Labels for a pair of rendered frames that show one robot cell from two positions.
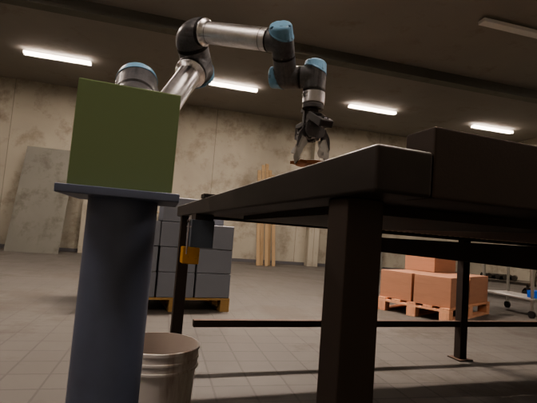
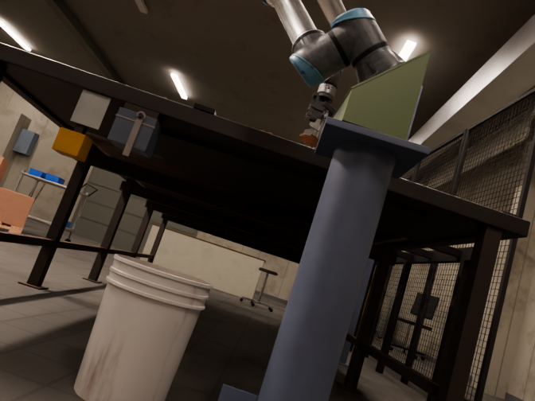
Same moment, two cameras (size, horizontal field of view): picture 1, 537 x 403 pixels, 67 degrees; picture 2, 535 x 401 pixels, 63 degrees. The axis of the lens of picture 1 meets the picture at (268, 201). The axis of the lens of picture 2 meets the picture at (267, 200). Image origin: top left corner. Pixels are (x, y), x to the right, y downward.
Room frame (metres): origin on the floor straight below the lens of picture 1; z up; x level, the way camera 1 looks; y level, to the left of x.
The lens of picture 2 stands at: (0.91, 1.55, 0.44)
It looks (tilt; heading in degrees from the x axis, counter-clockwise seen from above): 10 degrees up; 288
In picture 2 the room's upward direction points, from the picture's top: 18 degrees clockwise
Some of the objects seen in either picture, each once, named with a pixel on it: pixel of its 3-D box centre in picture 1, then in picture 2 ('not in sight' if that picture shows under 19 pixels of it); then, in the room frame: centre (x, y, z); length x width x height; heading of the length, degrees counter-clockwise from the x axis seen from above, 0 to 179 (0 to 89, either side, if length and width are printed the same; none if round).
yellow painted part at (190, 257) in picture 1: (191, 238); (81, 124); (2.01, 0.36, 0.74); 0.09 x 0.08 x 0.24; 19
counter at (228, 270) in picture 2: not in sight; (203, 262); (4.03, -5.83, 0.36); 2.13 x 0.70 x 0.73; 15
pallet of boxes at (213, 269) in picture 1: (172, 251); not in sight; (4.20, 0.94, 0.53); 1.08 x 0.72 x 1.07; 112
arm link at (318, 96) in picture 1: (312, 99); (326, 92); (1.34, -0.12, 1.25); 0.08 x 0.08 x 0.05
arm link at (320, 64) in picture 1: (313, 77); (331, 75); (1.34, -0.12, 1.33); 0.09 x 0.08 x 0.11; 77
